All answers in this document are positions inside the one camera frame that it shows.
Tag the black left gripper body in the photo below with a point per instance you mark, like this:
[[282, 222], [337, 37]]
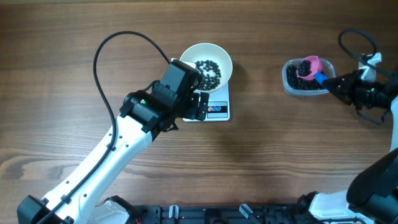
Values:
[[199, 106]]

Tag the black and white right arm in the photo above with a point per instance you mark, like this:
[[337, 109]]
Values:
[[372, 195]]

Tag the black beans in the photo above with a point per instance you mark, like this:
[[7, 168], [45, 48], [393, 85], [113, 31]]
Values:
[[209, 82]]

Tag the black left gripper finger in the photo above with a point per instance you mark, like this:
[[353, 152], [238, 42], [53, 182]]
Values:
[[202, 106], [193, 106]]

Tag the white digital kitchen scale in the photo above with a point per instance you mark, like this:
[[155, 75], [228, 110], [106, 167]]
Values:
[[218, 107]]

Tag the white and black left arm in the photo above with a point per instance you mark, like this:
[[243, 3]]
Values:
[[143, 116]]

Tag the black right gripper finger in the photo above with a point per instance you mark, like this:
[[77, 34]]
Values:
[[344, 81], [339, 92]]

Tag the pink scoop with blue handle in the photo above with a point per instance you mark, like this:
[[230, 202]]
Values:
[[311, 69]]

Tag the white bowl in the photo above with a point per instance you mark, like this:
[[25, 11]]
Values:
[[211, 52]]

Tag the clear plastic container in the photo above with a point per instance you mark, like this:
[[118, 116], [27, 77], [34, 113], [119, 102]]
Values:
[[328, 70]]

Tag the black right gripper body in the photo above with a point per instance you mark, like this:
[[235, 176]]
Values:
[[351, 88]]

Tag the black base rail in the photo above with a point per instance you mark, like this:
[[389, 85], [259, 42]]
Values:
[[174, 214]]

